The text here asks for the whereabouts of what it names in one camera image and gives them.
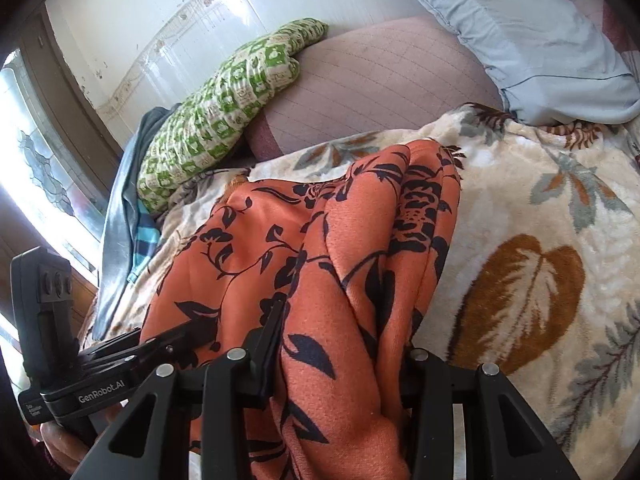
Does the cream leaf print blanket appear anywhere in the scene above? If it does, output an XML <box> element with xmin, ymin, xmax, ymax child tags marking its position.
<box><xmin>82</xmin><ymin>102</ymin><xmax>640</xmax><ymax>480</ymax></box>

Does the orange floral garment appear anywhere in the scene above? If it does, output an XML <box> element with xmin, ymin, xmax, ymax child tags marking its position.
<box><xmin>140</xmin><ymin>140</ymin><xmax>463</xmax><ymax>480</ymax></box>

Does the leaded glass window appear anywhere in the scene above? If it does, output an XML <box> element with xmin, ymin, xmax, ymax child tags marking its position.
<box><xmin>0</xmin><ymin>50</ymin><xmax>111</xmax><ymax>271</ymax></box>

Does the light blue pillow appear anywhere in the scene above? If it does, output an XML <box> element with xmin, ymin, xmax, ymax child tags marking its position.
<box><xmin>360</xmin><ymin>0</ymin><xmax>640</xmax><ymax>126</ymax></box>

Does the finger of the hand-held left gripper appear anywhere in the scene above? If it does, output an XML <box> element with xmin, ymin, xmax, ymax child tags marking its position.
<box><xmin>77</xmin><ymin>317</ymin><xmax>211</xmax><ymax>382</ymax></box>

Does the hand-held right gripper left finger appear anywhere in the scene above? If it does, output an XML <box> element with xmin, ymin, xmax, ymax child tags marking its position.
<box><xmin>75</xmin><ymin>300</ymin><xmax>291</xmax><ymax>480</ymax></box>

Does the teal striped garment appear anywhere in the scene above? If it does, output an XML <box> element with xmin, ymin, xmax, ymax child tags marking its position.
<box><xmin>127</xmin><ymin>197</ymin><xmax>162</xmax><ymax>286</ymax></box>

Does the person's left hand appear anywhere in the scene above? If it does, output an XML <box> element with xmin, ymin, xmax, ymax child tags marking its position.
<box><xmin>40</xmin><ymin>419</ymin><xmax>101</xmax><ymax>475</ymax></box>

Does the blue knit sweater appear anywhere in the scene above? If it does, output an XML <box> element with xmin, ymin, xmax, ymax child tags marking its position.
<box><xmin>94</xmin><ymin>104</ymin><xmax>183</xmax><ymax>333</ymax></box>

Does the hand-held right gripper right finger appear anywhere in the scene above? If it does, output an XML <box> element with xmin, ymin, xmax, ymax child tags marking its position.
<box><xmin>400</xmin><ymin>350</ymin><xmax>581</xmax><ymax>480</ymax></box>

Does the green patterned pillow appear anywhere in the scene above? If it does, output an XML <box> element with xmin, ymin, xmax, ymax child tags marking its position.
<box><xmin>137</xmin><ymin>17</ymin><xmax>331</xmax><ymax>213</ymax></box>

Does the mauve quilted mattress cover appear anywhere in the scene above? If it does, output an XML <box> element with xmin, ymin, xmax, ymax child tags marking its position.
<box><xmin>247</xmin><ymin>15</ymin><xmax>506</xmax><ymax>158</ymax></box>

